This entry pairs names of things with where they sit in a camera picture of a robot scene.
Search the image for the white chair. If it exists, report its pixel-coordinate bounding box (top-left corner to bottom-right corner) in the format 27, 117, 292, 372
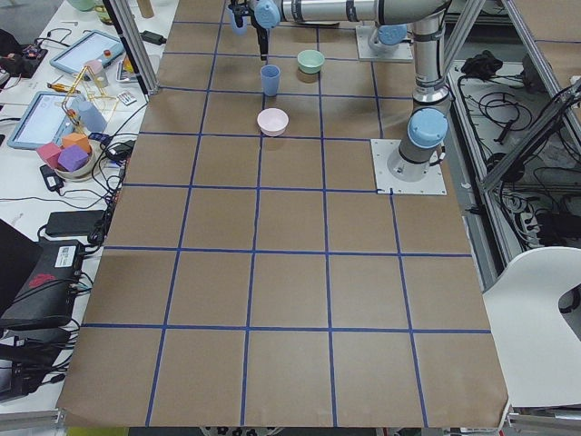
483, 246, 580, 408

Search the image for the cardboard tube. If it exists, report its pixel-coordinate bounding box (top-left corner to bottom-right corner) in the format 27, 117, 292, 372
137, 0, 154, 19

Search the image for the aluminium frame post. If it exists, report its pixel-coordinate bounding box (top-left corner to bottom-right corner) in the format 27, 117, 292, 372
103, 0, 159, 96

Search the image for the black power adapter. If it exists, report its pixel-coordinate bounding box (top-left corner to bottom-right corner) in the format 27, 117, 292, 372
140, 31, 167, 45

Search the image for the bowl of foam blocks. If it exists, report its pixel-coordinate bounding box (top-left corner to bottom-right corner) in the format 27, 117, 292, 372
36, 133, 96, 182

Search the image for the green bowl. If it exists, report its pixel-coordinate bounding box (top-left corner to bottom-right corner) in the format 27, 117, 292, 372
297, 49, 325, 74

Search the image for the blue cup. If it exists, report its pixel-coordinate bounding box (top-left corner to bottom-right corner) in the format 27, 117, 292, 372
261, 64, 281, 97
231, 12, 247, 35

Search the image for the teach pendant tablet far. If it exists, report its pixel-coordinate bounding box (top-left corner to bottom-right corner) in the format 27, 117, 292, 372
49, 30, 125, 74

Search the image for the gold wire rack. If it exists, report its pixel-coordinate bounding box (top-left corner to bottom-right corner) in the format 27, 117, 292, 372
62, 66, 119, 133

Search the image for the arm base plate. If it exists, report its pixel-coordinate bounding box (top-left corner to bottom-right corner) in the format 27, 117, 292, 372
370, 139, 447, 195
356, 24, 413, 63

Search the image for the teach pendant tablet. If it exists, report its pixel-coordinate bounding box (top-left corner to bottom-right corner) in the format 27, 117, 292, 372
49, 30, 125, 74
7, 91, 74, 150

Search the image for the teach pendant tablet near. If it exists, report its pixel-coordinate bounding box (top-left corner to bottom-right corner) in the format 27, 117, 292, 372
7, 91, 74, 150

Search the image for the pink cup on desk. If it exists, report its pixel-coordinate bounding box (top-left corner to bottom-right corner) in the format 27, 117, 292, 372
84, 59, 103, 77

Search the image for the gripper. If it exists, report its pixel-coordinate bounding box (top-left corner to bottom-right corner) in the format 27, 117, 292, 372
228, 0, 252, 21
254, 25, 269, 61

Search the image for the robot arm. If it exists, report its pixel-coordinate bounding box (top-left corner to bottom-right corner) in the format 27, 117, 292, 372
228, 1, 412, 55
243, 1, 450, 182

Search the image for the pink bowl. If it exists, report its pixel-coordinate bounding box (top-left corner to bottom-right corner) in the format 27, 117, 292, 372
257, 108, 290, 137

